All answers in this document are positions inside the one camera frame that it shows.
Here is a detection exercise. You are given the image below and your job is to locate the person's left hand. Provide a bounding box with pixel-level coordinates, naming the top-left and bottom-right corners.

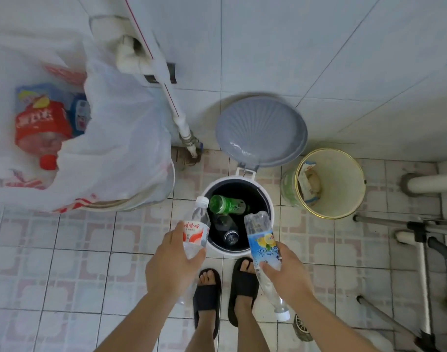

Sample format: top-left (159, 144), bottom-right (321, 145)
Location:
top-left (145, 221), bottom-right (207, 297)

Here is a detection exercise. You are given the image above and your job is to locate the white plastic bag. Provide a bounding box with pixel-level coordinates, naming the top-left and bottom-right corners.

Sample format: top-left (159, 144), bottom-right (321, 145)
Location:
top-left (0, 30), bottom-right (175, 214)

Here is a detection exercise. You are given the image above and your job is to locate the metal stand frame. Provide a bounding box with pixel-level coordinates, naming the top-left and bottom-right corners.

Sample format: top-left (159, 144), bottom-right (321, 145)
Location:
top-left (353, 214), bottom-right (447, 352)

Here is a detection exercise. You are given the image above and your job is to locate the person's right forearm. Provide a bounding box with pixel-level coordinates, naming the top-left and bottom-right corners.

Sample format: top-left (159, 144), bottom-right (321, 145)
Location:
top-left (287, 291), bottom-right (381, 352)

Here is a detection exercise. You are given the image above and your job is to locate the clear bottle with red label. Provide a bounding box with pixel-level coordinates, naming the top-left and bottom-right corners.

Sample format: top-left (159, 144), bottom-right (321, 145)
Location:
top-left (177, 196), bottom-right (212, 305)

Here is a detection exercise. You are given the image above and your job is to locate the person's leg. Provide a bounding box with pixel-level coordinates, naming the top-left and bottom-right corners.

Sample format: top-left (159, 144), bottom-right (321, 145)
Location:
top-left (234, 259), bottom-right (271, 352)
top-left (185, 269), bottom-right (219, 352)

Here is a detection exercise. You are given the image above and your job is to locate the person's right leg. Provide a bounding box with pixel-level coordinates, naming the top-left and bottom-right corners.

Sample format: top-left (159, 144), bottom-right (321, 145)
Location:
top-left (234, 259), bottom-right (271, 352)

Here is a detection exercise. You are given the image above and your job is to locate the black slipper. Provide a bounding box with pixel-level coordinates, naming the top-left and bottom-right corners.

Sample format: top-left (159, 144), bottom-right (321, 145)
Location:
top-left (192, 268), bottom-right (222, 340)
top-left (227, 257), bottom-right (260, 328)

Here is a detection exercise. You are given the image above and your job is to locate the person's left forearm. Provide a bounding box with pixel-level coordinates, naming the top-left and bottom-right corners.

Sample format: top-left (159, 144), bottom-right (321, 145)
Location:
top-left (95, 289), bottom-right (180, 352)

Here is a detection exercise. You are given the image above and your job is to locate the clear bottle with blue label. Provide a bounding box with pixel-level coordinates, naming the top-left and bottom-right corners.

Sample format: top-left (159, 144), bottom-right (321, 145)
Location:
top-left (244, 211), bottom-right (291, 322)

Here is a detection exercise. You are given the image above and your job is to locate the thin white pipe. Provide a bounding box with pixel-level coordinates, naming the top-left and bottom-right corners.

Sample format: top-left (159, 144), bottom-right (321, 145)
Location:
top-left (394, 231), bottom-right (434, 336)

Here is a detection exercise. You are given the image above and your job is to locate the person's right hand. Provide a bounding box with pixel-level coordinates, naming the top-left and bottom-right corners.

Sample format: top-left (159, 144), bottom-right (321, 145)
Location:
top-left (259, 241), bottom-right (316, 304)

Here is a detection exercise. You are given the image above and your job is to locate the dark clear bottle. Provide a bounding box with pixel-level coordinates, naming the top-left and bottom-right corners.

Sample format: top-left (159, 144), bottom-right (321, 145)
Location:
top-left (213, 215), bottom-right (239, 234)

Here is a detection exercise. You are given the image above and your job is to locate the black wall bracket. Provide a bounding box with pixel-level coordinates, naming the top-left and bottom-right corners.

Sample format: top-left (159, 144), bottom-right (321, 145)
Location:
top-left (144, 62), bottom-right (177, 85)

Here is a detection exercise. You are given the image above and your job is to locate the white pipe with red stripe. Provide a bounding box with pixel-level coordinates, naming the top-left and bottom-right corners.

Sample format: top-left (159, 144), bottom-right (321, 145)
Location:
top-left (121, 0), bottom-right (195, 143)

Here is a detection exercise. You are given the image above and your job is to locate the white pipe elbow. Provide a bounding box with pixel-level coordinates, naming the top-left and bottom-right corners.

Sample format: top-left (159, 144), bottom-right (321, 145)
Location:
top-left (89, 15), bottom-right (155, 76)

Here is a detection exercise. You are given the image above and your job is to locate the thick white drain pipe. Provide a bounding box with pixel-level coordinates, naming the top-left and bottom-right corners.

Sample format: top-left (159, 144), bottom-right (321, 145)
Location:
top-left (400, 172), bottom-right (447, 198)

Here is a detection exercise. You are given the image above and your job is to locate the round floor drain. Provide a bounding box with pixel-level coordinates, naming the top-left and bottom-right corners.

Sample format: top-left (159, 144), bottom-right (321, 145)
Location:
top-left (292, 314), bottom-right (314, 343)

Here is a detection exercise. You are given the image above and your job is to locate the grey bin lid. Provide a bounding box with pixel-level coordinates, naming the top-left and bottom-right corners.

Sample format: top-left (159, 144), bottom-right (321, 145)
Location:
top-left (215, 96), bottom-right (309, 176)

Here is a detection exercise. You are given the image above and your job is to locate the large red-label bottle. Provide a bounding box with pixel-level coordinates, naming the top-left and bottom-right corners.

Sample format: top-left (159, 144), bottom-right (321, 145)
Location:
top-left (14, 100), bottom-right (75, 171)

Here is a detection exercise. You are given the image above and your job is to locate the black left slipper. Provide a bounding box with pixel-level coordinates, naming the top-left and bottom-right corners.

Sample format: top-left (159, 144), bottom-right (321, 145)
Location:
top-left (192, 268), bottom-right (222, 340)

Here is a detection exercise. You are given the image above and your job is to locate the yellow-rimmed waste bucket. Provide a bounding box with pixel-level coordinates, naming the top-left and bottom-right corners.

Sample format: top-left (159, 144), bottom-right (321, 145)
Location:
top-left (280, 147), bottom-right (367, 220)

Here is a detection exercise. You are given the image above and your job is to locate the white pedal bin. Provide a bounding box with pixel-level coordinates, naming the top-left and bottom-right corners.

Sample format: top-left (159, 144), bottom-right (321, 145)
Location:
top-left (200, 175), bottom-right (276, 258)

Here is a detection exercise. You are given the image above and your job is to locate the person's left leg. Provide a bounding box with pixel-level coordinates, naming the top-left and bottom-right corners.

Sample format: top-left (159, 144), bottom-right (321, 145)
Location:
top-left (185, 269), bottom-right (219, 352)

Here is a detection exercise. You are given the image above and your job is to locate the green plastic bottle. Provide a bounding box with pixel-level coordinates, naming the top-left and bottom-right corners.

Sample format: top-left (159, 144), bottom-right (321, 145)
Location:
top-left (209, 195), bottom-right (251, 216)

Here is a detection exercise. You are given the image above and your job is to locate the crumpled packet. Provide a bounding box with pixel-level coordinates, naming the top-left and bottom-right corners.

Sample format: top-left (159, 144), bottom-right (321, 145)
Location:
top-left (298, 161), bottom-right (322, 207)

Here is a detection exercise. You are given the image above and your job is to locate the black right slipper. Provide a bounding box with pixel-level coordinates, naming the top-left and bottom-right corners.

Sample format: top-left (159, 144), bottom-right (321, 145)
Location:
top-left (227, 257), bottom-right (260, 328)

